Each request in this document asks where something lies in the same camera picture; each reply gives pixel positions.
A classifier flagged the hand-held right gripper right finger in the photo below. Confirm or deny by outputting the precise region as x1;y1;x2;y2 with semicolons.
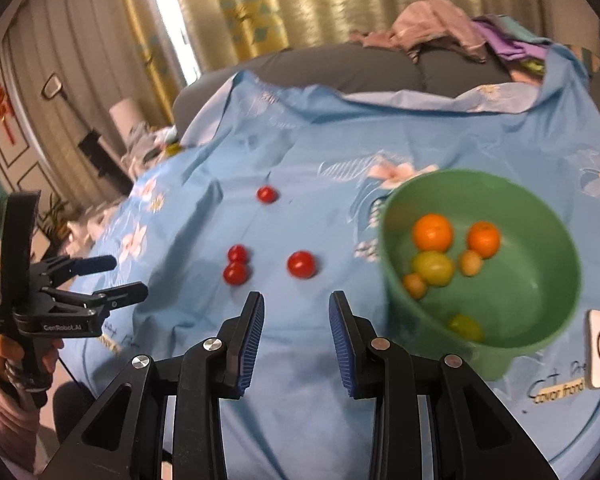
328;291;561;480

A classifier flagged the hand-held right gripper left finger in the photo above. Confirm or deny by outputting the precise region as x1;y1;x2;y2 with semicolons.
39;291;266;480

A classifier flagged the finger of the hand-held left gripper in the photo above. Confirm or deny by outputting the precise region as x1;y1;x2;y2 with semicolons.
42;255;117;281
47;282;149;317

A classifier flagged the glossy red tomato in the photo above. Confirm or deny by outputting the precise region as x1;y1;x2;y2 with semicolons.
223;262;251;286

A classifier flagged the small olive-tan fruit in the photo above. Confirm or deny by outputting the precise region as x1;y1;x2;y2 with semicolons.
402;273;428;300

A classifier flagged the yellow-green round fruit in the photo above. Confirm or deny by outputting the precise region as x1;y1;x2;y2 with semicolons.
412;250;455;288

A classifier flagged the large green oval fruit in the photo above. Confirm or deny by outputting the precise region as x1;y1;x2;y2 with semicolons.
448;314;485;343

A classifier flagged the large round orange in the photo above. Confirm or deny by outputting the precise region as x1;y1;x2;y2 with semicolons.
412;213;454;252

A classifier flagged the pale beige round fruit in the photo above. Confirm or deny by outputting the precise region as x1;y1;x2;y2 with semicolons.
459;250;483;277

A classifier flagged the oval orange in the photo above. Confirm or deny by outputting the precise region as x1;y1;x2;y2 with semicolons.
467;221;502;260

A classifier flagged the green plastic bowl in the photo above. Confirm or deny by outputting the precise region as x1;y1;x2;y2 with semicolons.
377;169;581;382

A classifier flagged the person's left forearm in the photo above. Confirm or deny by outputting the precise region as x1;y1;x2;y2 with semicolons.
0;367;48;473

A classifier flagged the person's left hand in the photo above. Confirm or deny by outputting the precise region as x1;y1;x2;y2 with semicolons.
0;334;66;378

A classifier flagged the green potted plant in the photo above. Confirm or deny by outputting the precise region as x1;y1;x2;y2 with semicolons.
37;192;78;241

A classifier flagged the large red tomato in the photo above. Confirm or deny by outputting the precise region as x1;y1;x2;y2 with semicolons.
286;251;316;280

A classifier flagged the pile of grey white cloths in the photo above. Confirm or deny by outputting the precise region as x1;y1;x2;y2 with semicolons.
122;121;181;173

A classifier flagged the white paper roll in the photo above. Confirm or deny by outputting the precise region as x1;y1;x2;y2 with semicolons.
109;98;143;146

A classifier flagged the blue floral bed sheet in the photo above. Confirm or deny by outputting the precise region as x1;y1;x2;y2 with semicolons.
55;42;600;480

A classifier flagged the white rectangular device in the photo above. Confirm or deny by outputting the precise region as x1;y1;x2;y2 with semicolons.
584;308;600;390

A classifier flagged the grey sofa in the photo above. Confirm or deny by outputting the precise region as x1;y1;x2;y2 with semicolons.
172;42;600;136

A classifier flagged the pink clothes pile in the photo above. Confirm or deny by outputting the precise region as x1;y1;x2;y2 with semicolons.
350;0;491;63

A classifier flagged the purple cloth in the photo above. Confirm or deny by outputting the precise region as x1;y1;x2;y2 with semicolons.
472;15;556;81

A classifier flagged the yellow patterned curtain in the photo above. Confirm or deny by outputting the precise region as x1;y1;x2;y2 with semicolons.
115;0;600;91

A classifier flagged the black cable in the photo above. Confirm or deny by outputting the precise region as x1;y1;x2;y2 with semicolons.
57;357;91;396

